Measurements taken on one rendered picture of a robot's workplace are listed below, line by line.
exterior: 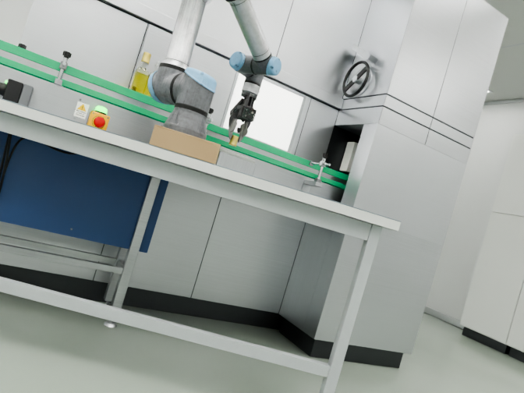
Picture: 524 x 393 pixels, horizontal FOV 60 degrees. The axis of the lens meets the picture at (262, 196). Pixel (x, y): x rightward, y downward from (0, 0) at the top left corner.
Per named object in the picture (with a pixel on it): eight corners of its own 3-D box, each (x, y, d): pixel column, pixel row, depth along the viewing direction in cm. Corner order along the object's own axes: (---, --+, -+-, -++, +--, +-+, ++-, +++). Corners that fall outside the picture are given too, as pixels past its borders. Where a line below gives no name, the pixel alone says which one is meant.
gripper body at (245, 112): (238, 117, 193) (246, 90, 194) (231, 118, 201) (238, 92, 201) (253, 123, 197) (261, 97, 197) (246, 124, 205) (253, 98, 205)
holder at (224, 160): (226, 176, 215) (231, 161, 215) (251, 181, 190) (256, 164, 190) (193, 166, 207) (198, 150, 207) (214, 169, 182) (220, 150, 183)
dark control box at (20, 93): (26, 111, 166) (33, 89, 167) (26, 109, 159) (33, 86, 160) (1, 102, 163) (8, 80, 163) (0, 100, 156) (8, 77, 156)
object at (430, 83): (417, 161, 296) (455, 31, 298) (466, 164, 262) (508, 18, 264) (334, 125, 264) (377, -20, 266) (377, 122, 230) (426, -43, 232)
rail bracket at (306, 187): (305, 195, 237) (317, 154, 238) (323, 199, 223) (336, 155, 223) (298, 192, 235) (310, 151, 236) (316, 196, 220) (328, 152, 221)
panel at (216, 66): (286, 154, 252) (303, 96, 252) (288, 154, 249) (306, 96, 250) (126, 94, 211) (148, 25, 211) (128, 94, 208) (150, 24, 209)
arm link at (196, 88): (192, 104, 148) (204, 65, 148) (164, 100, 156) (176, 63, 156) (215, 117, 158) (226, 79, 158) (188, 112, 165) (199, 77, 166)
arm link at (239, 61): (251, 50, 183) (265, 61, 192) (230, 49, 190) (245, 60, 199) (246, 69, 183) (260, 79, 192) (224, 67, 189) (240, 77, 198)
